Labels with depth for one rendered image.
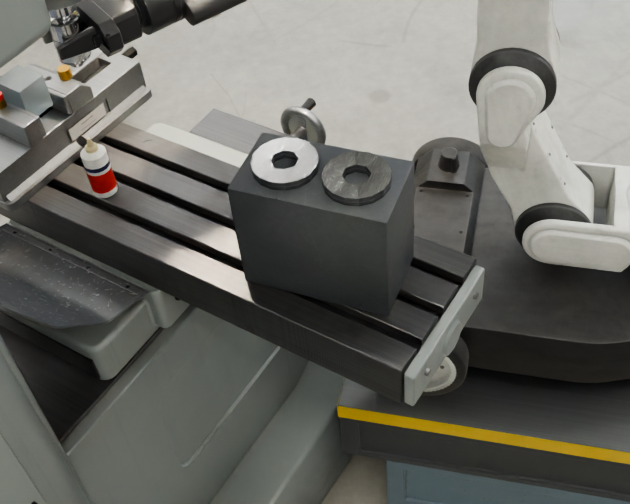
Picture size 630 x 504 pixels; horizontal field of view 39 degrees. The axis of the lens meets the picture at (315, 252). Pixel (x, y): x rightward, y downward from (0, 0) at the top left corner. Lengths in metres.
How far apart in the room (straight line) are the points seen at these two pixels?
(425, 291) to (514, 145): 0.40
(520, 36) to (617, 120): 1.66
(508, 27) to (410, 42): 1.95
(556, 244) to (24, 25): 1.04
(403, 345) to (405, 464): 0.80
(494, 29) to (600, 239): 0.46
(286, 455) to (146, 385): 0.55
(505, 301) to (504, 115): 0.42
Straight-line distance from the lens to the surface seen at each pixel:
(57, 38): 1.34
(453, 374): 1.76
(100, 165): 1.44
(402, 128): 3.03
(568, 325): 1.77
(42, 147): 1.53
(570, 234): 1.71
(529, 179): 1.68
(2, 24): 1.11
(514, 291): 1.80
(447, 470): 1.98
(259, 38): 3.51
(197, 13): 1.37
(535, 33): 1.49
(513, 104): 1.51
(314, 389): 2.10
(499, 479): 1.98
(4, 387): 1.21
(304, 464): 2.02
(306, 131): 2.00
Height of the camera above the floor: 1.94
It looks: 47 degrees down
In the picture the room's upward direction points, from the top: 6 degrees counter-clockwise
